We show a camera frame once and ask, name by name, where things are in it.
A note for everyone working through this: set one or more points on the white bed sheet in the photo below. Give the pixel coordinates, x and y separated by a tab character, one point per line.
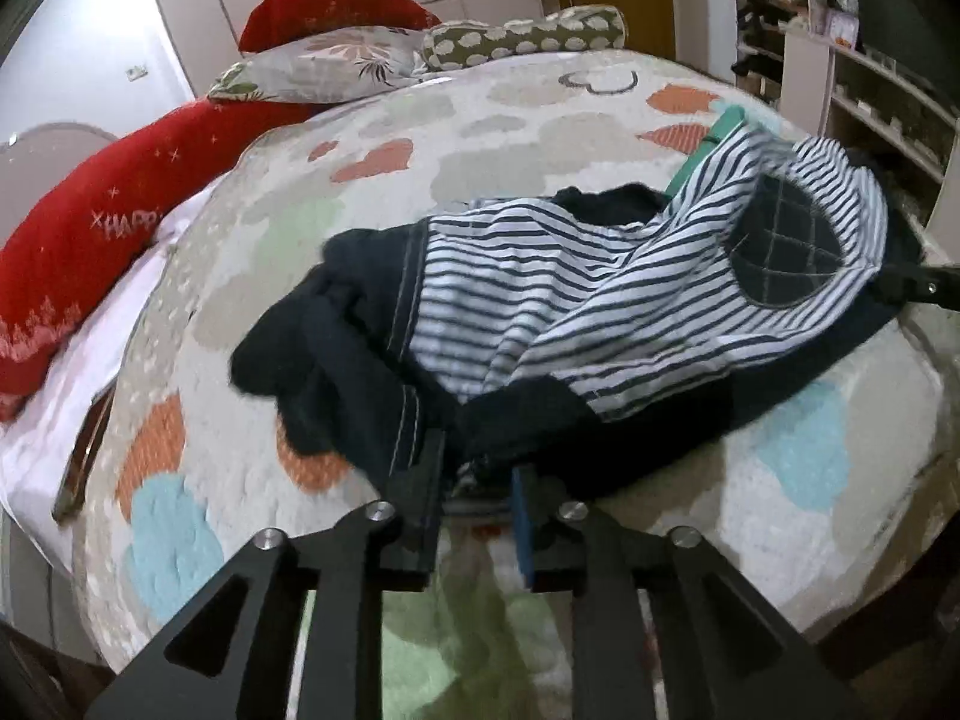
67	405

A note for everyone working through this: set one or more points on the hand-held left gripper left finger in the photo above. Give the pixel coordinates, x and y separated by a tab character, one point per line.
429	517

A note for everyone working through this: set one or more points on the green cloud print pillow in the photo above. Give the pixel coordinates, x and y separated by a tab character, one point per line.
525	34

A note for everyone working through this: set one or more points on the teal cloth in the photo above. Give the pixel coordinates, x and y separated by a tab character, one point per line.
718	133

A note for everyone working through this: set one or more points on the long red pillow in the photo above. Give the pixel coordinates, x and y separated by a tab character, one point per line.
90	240

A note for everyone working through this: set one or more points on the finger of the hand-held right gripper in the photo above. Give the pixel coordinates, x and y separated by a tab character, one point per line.
919	283

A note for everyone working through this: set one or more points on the white open shelf unit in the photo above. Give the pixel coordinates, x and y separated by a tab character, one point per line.
862	105

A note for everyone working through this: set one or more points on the grey rounded chair back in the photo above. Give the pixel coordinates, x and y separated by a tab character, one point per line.
37	180

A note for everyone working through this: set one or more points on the wall switch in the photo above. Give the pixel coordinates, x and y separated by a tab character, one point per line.
136	72

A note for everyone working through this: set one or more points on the floral grey pillow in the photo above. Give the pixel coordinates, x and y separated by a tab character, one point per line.
315	67

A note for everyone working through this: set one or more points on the dark pants with striped lining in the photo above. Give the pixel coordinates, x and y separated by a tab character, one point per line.
525	292

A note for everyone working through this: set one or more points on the red cushion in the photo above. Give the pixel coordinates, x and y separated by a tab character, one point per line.
322	11

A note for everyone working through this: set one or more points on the dark brown flat object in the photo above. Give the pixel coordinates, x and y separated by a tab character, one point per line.
79	465

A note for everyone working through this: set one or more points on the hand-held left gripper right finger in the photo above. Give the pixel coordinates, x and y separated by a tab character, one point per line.
525	532

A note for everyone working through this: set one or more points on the cloud patterned blanket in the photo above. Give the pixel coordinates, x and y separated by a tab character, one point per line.
525	127

